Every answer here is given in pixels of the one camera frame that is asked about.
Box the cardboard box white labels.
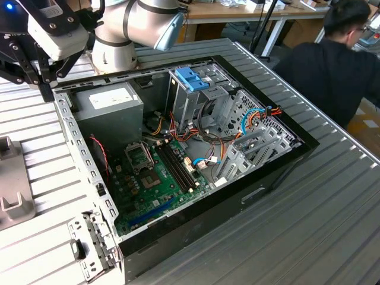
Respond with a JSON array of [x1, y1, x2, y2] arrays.
[[347, 97, 380, 155]]

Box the grey metal slot bracket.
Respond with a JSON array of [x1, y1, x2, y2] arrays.
[[66, 210, 124, 283]]

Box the blue wire white plug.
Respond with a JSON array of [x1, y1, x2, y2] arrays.
[[192, 157, 223, 170]]

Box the grey parts rack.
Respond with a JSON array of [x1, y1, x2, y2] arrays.
[[0, 135, 37, 232]]

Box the yellow orange wire pair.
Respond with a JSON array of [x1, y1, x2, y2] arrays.
[[150, 115, 166, 137]]

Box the brown cardboard box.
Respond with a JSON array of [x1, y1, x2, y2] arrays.
[[281, 17, 326, 50]]

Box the grey metal disk bay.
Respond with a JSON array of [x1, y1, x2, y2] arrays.
[[213, 126, 303, 185]]

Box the wooden desk white frame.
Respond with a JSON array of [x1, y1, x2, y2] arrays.
[[183, 0, 330, 57]]

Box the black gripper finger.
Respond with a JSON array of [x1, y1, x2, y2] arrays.
[[0, 38, 48, 103], [47, 50, 86, 103]]

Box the black RAM slot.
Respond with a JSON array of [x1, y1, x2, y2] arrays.
[[163, 142, 197, 188], [156, 144, 191, 193]]

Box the person in dark shirt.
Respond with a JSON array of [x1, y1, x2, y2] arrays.
[[273, 0, 380, 130]]

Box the square chipset chip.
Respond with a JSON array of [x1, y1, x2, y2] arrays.
[[140, 173, 163, 191]]

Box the green motherboard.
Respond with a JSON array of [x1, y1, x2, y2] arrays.
[[111, 139, 215, 238]]

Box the coloured wire bundle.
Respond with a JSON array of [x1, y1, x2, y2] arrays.
[[167, 111, 243, 163]]

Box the black plastic latch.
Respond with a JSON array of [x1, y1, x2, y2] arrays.
[[69, 238, 87, 261]]

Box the red orange power wire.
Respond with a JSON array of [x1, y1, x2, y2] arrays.
[[261, 104, 283, 119]]

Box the grey power supply unit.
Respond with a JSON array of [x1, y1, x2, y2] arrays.
[[71, 81, 145, 155]]

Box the black tripod stand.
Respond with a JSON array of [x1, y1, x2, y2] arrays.
[[249, 0, 281, 62]]

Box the CPU socket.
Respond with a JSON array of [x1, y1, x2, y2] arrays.
[[123, 141, 156, 176]]

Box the black PC case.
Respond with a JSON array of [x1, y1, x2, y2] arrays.
[[48, 55, 321, 285]]

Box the red black fan wire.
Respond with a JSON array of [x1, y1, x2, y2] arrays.
[[89, 135, 110, 176]]

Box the blue data wire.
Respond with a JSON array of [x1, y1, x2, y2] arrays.
[[240, 107, 268, 137]]

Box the grey metal drive cage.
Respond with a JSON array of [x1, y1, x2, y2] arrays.
[[165, 64, 240, 133]]

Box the blue plastic drive rail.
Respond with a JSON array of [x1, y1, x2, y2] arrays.
[[174, 67, 211, 93]]

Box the blue expansion slot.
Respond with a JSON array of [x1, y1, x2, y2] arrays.
[[127, 197, 176, 229]]

